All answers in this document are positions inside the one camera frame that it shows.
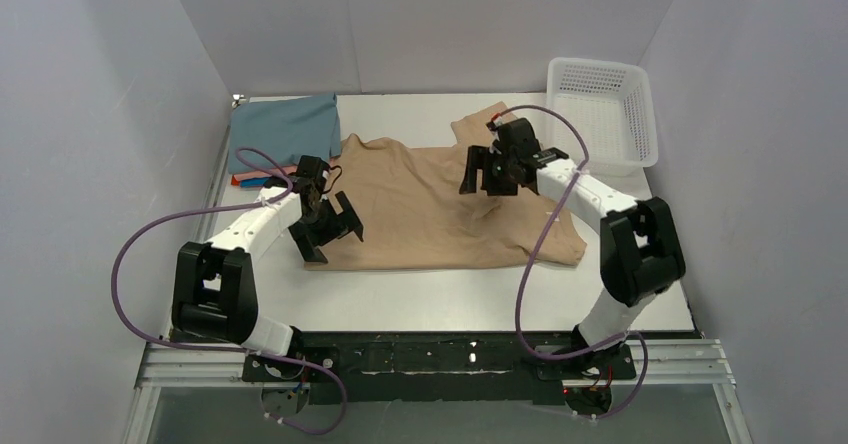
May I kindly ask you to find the beige t shirt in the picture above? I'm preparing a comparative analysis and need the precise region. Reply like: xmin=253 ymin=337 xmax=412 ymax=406
xmin=305 ymin=102 xmax=555 ymax=271

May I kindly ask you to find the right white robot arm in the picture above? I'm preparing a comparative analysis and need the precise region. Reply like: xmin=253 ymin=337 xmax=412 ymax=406
xmin=459 ymin=115 xmax=686 ymax=369

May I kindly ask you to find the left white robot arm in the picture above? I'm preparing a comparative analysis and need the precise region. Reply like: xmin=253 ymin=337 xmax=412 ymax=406
xmin=171 ymin=156 xmax=364 ymax=358

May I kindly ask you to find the folded pink t shirt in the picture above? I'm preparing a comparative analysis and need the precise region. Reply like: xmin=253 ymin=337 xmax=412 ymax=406
xmin=232 ymin=165 xmax=297 ymax=182

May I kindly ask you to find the folded blue t shirt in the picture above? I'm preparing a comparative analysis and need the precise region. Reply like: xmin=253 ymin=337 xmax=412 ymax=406
xmin=240 ymin=176 xmax=270 ymax=188

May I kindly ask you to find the folded grey-blue t shirt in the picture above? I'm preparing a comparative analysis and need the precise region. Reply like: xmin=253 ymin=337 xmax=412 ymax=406
xmin=228 ymin=93 xmax=341 ymax=174

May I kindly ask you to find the white plastic basket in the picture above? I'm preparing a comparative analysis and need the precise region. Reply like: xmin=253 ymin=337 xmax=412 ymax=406
xmin=546 ymin=57 xmax=659 ymax=176

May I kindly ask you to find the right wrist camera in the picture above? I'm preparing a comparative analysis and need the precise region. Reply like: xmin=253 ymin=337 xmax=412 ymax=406
xmin=486 ymin=118 xmax=541 ymax=158

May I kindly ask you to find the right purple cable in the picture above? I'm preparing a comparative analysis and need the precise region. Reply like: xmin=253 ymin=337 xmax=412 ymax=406
xmin=486 ymin=104 xmax=649 ymax=421

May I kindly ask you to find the purple cable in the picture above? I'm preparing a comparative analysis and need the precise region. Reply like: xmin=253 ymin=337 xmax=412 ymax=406
xmin=109 ymin=147 xmax=348 ymax=436
xmin=486 ymin=104 xmax=649 ymax=421

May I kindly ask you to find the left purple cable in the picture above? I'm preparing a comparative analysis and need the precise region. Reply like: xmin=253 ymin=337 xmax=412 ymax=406
xmin=109 ymin=147 xmax=348 ymax=436

